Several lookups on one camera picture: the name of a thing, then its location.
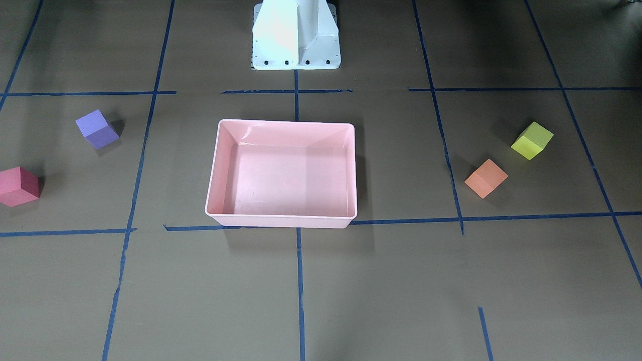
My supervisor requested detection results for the orange foam block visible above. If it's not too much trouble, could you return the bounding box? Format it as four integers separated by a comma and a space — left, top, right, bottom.
464, 158, 508, 199

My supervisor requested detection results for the yellow foam block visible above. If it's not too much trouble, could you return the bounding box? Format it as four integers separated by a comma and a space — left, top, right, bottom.
511, 121, 554, 160

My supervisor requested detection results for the purple foam block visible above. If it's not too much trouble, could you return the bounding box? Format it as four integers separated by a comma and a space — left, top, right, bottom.
75, 109, 120, 150

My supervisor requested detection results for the red foam block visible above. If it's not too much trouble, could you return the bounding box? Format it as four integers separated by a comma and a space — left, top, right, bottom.
1, 166, 40, 207

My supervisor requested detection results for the pink plastic bin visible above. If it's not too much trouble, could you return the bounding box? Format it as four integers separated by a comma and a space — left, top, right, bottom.
204, 119, 358, 229

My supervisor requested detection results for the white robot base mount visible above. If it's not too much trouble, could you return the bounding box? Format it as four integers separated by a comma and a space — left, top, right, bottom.
251, 1, 342, 70

